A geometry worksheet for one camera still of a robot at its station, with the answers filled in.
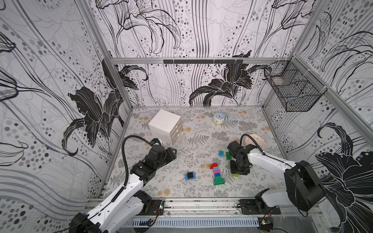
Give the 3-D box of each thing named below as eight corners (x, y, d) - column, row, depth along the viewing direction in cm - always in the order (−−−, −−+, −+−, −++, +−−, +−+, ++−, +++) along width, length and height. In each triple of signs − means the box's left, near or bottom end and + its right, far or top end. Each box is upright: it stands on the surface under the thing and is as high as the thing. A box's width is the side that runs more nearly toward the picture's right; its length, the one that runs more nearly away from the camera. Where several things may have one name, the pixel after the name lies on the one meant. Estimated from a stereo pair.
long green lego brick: (214, 185, 82) (214, 183, 80) (213, 177, 85) (213, 176, 83) (224, 185, 82) (225, 183, 80) (223, 177, 85) (224, 176, 82)
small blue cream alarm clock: (213, 124, 110) (214, 120, 106) (212, 116, 115) (213, 112, 111) (226, 124, 110) (228, 120, 106) (225, 116, 115) (226, 112, 111)
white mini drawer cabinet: (152, 137, 103) (147, 125, 92) (164, 121, 112) (160, 109, 101) (172, 146, 98) (169, 134, 87) (183, 129, 107) (182, 117, 96)
